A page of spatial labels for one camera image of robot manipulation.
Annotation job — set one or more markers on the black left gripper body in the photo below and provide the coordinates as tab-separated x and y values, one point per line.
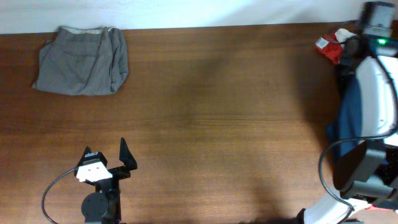
115	172

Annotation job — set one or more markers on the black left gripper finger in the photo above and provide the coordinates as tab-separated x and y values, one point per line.
82	159
126	157

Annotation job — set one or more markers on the dark blue shorts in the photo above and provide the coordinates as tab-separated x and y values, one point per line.
349	121

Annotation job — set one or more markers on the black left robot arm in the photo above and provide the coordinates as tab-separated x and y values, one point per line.
104	204

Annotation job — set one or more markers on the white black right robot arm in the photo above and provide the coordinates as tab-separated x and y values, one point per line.
363	138

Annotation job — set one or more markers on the folded grey shorts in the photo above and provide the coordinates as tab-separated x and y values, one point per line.
91	62

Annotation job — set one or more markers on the red garment with label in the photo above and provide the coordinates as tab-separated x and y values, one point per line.
331	51

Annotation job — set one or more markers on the white cream garment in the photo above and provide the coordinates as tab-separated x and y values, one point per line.
343	34

